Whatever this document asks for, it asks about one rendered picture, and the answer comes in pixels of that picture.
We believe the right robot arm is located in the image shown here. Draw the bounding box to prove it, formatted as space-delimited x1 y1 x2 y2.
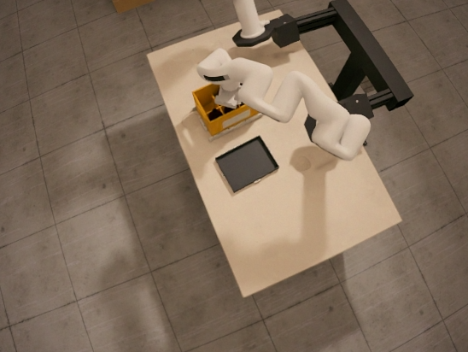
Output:
233 0 270 38

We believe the yellow plastic crate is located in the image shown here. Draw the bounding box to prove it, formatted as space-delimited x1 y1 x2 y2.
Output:
192 83 260 136

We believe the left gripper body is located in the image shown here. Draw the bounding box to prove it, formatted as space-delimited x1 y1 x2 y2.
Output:
219 85 241 104

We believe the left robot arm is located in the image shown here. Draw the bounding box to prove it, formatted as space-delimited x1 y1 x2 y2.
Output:
196 49 371 161

